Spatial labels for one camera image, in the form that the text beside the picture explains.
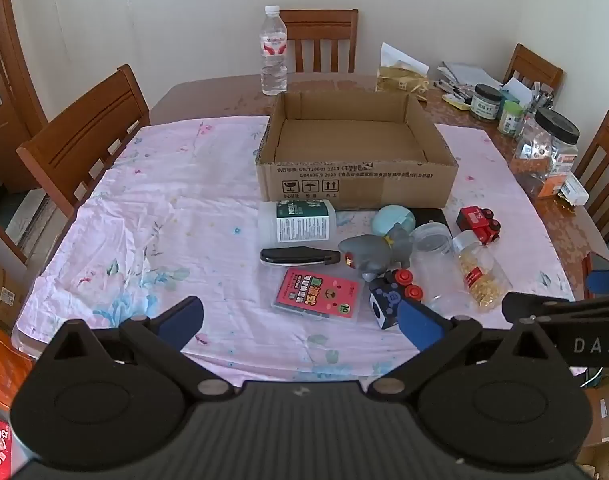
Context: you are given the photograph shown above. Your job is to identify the gold tissue pack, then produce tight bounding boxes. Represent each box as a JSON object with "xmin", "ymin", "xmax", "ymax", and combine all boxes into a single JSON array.
[{"xmin": 375, "ymin": 66, "xmax": 430, "ymax": 97}]

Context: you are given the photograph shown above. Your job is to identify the grey plush toy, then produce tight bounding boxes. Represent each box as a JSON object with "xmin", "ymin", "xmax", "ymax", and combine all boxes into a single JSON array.
[{"xmin": 338, "ymin": 222, "xmax": 415, "ymax": 282}]

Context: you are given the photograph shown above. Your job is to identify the bunch of pens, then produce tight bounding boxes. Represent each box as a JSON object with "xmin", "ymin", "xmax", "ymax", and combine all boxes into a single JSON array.
[{"xmin": 433, "ymin": 80, "xmax": 474, "ymax": 104}]

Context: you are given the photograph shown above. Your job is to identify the clear plastic water bottle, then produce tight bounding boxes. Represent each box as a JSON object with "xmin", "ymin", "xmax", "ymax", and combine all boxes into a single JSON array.
[{"xmin": 259, "ymin": 5, "xmax": 288, "ymax": 96}]

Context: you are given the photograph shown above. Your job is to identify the clear bottle of yellow pills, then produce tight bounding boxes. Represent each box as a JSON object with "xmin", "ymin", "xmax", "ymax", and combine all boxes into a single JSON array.
[{"xmin": 452, "ymin": 230, "xmax": 513, "ymax": 308}]

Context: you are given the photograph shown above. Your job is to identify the white bottle with green label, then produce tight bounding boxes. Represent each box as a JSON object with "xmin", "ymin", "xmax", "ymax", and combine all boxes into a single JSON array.
[{"xmin": 258, "ymin": 199, "xmax": 337, "ymax": 247}]

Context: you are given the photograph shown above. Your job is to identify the green jar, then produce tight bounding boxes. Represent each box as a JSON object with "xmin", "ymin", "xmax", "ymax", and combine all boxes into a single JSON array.
[{"xmin": 498, "ymin": 100, "xmax": 525, "ymax": 137}]

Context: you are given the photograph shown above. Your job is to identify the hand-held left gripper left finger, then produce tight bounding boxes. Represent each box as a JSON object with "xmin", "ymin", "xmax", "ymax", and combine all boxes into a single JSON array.
[{"xmin": 47, "ymin": 296, "xmax": 235, "ymax": 402}]

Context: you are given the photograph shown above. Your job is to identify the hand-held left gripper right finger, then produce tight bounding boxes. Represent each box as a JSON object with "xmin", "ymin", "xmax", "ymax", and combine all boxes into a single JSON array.
[{"xmin": 367, "ymin": 300, "xmax": 565, "ymax": 403}]

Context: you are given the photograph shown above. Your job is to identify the large clear jar black lid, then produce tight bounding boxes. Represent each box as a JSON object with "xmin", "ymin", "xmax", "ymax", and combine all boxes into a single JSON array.
[{"xmin": 509, "ymin": 107, "xmax": 581, "ymax": 198}]

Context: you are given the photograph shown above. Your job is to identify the small white box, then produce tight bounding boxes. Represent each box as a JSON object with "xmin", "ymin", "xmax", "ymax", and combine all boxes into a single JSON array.
[{"xmin": 559, "ymin": 177, "xmax": 590, "ymax": 207}]

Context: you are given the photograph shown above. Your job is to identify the wooden chair back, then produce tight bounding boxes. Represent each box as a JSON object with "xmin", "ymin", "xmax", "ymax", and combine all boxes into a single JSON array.
[{"xmin": 279, "ymin": 8, "xmax": 359, "ymax": 74}]

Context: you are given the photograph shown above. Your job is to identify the red card pack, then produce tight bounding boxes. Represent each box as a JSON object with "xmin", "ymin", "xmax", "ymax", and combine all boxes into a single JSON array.
[{"xmin": 272, "ymin": 267, "xmax": 361, "ymax": 323}]

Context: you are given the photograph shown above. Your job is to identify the cardboard box on floor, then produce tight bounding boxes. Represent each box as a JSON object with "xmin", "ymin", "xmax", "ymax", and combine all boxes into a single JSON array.
[
  {"xmin": 0, "ymin": 255, "xmax": 29, "ymax": 328},
  {"xmin": 579, "ymin": 375, "xmax": 609, "ymax": 480}
]

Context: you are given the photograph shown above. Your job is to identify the stack of papers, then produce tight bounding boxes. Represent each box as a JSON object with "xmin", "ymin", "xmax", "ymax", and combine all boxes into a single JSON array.
[{"xmin": 437, "ymin": 61, "xmax": 505, "ymax": 91}]

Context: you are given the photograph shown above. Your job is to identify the red toy fire truck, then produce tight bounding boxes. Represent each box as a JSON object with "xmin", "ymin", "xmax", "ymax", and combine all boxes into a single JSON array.
[{"xmin": 456, "ymin": 205, "xmax": 503, "ymax": 245}]

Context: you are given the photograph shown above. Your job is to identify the light blue egg-shaped case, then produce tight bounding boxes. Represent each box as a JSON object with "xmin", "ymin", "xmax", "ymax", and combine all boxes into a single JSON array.
[{"xmin": 373, "ymin": 204, "xmax": 416, "ymax": 237}]

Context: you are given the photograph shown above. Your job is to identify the pen holder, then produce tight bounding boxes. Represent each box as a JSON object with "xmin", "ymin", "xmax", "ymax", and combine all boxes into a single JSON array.
[{"xmin": 532, "ymin": 81, "xmax": 555, "ymax": 111}]

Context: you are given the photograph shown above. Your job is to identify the jar with dark lid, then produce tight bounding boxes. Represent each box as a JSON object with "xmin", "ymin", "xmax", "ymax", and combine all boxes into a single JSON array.
[{"xmin": 471, "ymin": 83, "xmax": 503, "ymax": 121}]

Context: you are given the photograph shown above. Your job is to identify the wooden door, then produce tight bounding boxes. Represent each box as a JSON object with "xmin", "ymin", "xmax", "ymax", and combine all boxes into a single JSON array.
[{"xmin": 0, "ymin": 0, "xmax": 48, "ymax": 192}]

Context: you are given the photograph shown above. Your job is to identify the pink floral cloth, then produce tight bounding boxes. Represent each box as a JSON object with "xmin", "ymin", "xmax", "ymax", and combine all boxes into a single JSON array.
[{"xmin": 12, "ymin": 115, "xmax": 585, "ymax": 386}]

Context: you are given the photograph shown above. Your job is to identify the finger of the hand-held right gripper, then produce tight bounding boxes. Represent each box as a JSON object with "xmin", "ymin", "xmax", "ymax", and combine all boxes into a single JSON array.
[
  {"xmin": 587, "ymin": 269, "xmax": 609, "ymax": 296},
  {"xmin": 501, "ymin": 291, "xmax": 576, "ymax": 324}
]

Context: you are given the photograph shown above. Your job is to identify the brown cardboard box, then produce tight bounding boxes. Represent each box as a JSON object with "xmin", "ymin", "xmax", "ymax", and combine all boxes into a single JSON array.
[{"xmin": 256, "ymin": 91, "xmax": 459, "ymax": 211}]

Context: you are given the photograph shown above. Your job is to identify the small orange box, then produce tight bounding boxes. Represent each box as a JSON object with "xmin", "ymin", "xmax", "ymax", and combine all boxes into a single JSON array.
[{"xmin": 539, "ymin": 175, "xmax": 573, "ymax": 199}]

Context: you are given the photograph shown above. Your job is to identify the wooden chair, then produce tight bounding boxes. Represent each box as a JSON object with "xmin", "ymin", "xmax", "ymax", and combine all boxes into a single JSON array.
[
  {"xmin": 279, "ymin": 8, "xmax": 359, "ymax": 74},
  {"xmin": 503, "ymin": 43, "xmax": 564, "ymax": 93},
  {"xmin": 17, "ymin": 64, "xmax": 151, "ymax": 211},
  {"xmin": 572, "ymin": 108, "xmax": 609, "ymax": 241}
]

